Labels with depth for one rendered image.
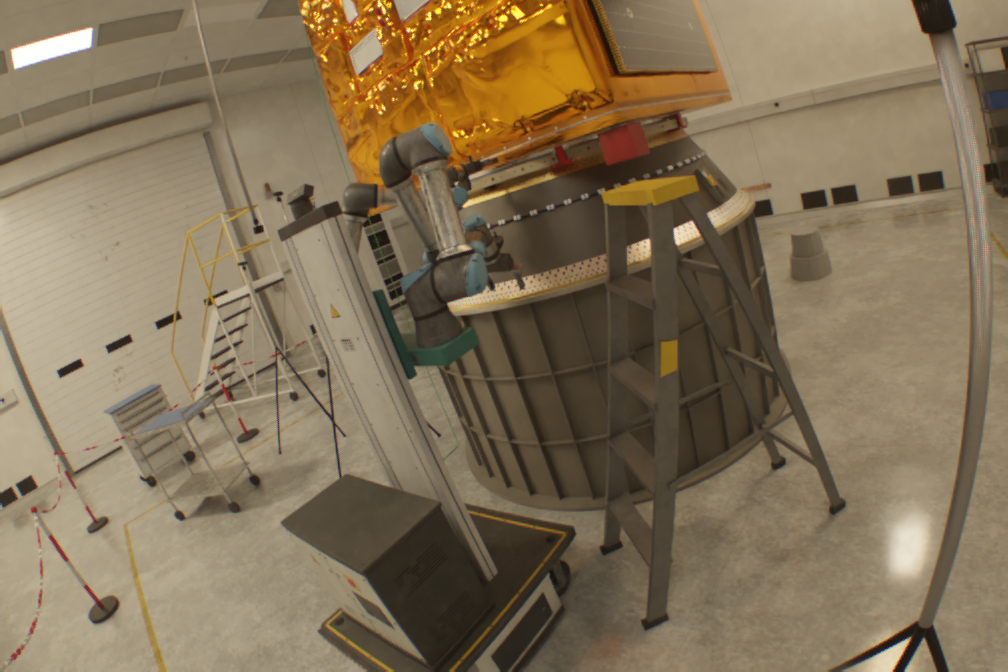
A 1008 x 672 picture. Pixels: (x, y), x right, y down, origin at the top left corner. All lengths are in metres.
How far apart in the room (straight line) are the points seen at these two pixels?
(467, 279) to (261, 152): 9.14
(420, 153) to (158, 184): 8.38
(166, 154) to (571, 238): 8.49
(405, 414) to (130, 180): 8.46
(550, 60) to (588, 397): 1.49
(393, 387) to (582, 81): 1.33
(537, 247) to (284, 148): 8.75
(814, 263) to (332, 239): 4.26
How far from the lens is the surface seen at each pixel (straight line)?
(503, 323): 2.29
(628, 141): 2.03
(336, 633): 2.15
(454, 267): 1.43
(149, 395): 6.16
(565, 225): 2.22
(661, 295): 1.44
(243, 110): 10.58
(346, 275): 1.49
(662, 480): 1.64
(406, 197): 1.59
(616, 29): 2.13
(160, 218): 9.48
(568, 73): 2.04
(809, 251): 4.93
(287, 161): 10.50
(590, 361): 2.26
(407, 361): 1.58
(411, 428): 1.61
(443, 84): 2.53
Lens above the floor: 1.66
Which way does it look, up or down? 12 degrees down
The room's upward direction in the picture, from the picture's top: 19 degrees counter-clockwise
